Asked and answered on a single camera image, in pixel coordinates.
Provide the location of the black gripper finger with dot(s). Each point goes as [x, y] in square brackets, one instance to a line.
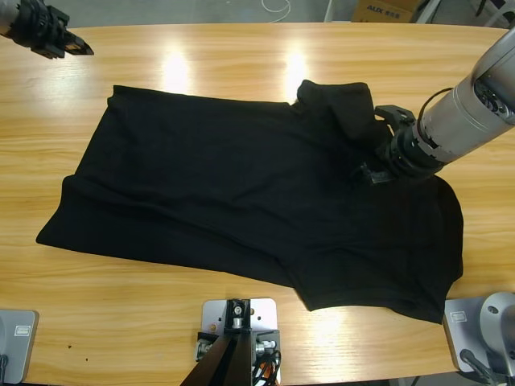
[372, 175]
[76, 45]

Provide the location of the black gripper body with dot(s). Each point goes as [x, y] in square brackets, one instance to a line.
[410, 158]
[38, 28]

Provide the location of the black T-shirt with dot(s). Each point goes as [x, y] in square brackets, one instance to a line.
[249, 193]

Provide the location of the cardboard box with AUX print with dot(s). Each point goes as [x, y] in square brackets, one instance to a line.
[382, 12]

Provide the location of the silver metal clamp fitting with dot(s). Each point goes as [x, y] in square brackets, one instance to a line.
[203, 349]
[266, 347]

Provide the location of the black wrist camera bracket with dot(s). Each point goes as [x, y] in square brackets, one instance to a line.
[396, 114]

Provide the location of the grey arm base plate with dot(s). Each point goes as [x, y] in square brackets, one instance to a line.
[20, 346]
[470, 333]

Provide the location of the dark camera post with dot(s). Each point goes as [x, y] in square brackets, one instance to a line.
[237, 321]

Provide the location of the white mount block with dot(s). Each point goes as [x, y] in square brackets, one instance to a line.
[211, 313]

